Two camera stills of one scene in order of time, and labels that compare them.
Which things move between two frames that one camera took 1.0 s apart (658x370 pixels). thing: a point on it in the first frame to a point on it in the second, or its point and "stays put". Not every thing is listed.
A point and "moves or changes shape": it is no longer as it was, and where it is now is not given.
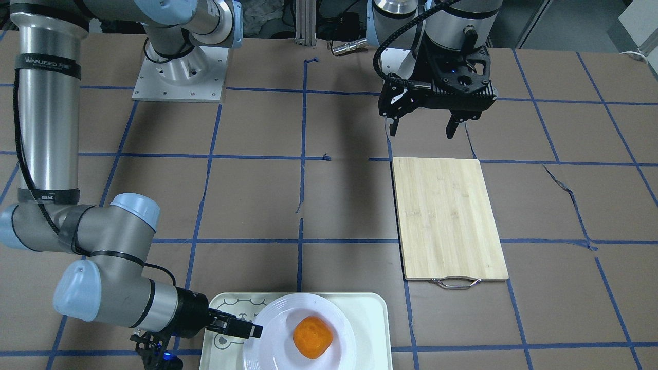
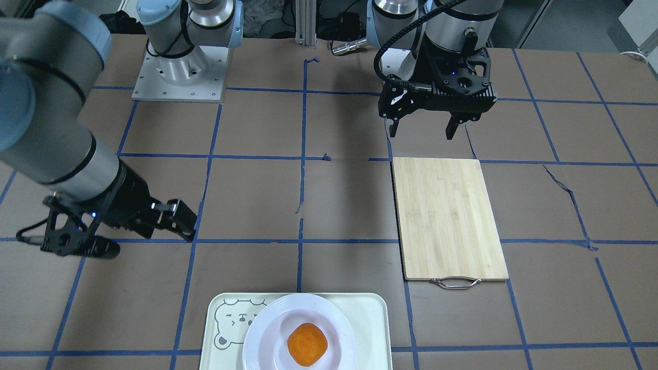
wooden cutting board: x=448 y=231 stays put
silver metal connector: x=349 y=45 stays put
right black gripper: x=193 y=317 to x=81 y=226
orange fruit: x=312 y=337 moves or changes shape
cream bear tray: x=369 y=312 stays put
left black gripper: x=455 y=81 stays put
